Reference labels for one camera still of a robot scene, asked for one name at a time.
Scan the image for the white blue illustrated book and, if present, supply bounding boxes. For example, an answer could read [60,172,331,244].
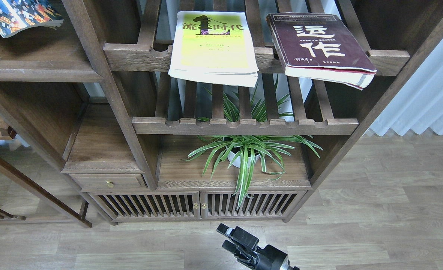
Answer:
[0,0,64,38]

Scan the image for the yellow green cover book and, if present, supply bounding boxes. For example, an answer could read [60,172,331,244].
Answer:
[168,11,258,87]

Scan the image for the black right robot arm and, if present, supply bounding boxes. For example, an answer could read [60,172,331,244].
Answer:
[216,223,299,270]

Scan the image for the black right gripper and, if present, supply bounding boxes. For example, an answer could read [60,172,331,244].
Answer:
[217,223,290,270]

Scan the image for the white pleated curtain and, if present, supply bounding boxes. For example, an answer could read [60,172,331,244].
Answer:
[367,39,443,136]

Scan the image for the maroon cover book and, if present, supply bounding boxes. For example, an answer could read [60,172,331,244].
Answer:
[266,12,377,90]

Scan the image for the dark wooden bookshelf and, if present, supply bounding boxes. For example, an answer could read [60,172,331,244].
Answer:
[0,0,443,225]

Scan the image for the white plant pot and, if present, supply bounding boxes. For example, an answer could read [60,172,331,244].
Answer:
[228,147,261,168]

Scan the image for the green spider plant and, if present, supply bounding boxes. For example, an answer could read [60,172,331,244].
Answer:
[182,73,323,210]

